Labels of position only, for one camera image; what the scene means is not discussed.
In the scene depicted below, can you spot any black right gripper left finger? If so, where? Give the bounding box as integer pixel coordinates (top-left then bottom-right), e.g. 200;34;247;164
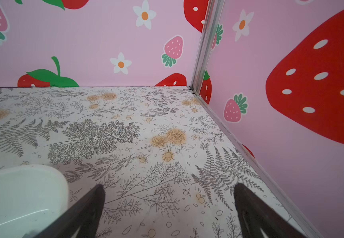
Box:
36;184;105;238

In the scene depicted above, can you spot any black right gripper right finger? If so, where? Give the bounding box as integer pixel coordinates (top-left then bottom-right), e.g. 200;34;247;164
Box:
233;183;305;238

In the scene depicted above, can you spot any white plastic tray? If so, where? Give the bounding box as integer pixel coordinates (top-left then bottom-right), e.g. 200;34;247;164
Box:
0;165;69;238

